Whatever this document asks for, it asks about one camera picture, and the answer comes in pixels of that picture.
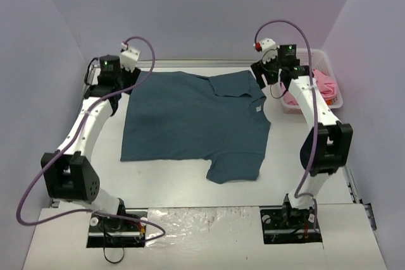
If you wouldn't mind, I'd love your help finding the pink t-shirt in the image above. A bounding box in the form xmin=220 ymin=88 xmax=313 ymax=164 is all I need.
xmin=283 ymin=70 xmax=338 ymax=106

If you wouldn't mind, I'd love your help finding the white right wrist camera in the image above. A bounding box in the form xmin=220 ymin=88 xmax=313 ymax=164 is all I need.
xmin=254 ymin=38 xmax=278 ymax=64

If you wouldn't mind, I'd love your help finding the thin black cable loop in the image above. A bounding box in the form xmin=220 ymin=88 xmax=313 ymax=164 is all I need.
xmin=101 ymin=231 xmax=126 ymax=265

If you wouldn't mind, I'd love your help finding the teal blue t-shirt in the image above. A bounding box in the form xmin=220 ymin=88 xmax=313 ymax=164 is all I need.
xmin=120 ymin=70 xmax=271 ymax=184

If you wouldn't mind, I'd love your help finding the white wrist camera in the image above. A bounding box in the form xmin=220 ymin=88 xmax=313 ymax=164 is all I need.
xmin=254 ymin=38 xmax=278 ymax=64
xmin=119 ymin=42 xmax=140 ymax=73

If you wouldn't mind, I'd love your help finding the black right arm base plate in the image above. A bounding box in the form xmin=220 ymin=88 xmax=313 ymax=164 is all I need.
xmin=259 ymin=206 xmax=323 ymax=245

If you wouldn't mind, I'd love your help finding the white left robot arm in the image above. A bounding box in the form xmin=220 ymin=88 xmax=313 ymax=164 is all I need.
xmin=40 ymin=51 xmax=140 ymax=231

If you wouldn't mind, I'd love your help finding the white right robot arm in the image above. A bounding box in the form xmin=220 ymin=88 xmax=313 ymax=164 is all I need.
xmin=251 ymin=39 xmax=353 ymax=228

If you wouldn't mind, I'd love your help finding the white plastic basket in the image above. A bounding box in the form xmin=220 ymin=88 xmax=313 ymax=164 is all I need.
xmin=281 ymin=49 xmax=343 ymax=114

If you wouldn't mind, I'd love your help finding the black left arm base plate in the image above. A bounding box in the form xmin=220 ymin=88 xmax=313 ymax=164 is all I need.
xmin=86 ymin=214 xmax=146 ymax=249

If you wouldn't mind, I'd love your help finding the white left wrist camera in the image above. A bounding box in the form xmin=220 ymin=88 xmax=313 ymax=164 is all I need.
xmin=119 ymin=42 xmax=140 ymax=73

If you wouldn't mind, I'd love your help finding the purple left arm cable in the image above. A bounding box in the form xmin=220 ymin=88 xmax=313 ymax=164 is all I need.
xmin=15 ymin=36 xmax=167 ymax=240

